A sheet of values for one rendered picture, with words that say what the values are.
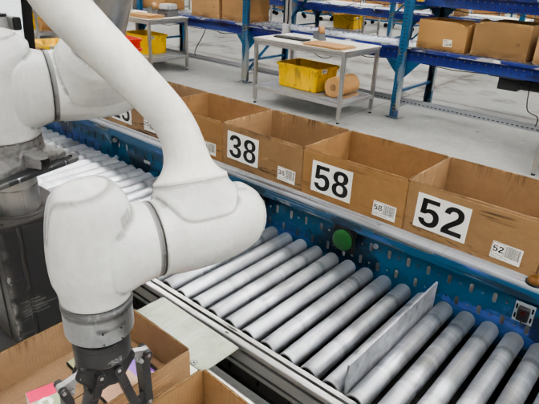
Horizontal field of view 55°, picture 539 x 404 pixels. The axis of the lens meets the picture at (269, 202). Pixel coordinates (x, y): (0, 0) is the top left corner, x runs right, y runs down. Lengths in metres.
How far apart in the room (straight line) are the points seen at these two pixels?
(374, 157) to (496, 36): 4.09
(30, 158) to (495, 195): 1.35
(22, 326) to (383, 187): 1.06
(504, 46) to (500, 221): 4.49
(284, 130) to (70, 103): 1.17
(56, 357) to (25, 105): 0.57
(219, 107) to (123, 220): 1.83
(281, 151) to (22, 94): 0.95
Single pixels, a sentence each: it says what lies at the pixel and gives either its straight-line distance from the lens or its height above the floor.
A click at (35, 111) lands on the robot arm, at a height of 1.31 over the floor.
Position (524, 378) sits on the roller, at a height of 0.75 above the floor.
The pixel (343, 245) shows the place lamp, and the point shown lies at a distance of 1.68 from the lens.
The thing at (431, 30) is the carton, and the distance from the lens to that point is 6.20.
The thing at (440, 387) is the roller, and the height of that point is 0.75.
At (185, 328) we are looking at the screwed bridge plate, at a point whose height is 0.75.
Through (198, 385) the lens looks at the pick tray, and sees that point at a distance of 1.15.
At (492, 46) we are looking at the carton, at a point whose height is 0.91.
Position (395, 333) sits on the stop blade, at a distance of 1.41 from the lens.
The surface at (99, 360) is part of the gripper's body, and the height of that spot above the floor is 1.14.
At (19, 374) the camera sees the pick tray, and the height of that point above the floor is 0.77.
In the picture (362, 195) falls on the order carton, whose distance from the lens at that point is 1.68.
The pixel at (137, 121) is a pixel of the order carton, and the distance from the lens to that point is 2.44.
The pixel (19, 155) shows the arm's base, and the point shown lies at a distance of 1.21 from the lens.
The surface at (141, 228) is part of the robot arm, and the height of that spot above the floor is 1.32.
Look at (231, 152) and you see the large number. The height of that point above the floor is 0.94.
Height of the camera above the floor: 1.62
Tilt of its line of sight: 25 degrees down
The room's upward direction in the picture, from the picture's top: 3 degrees clockwise
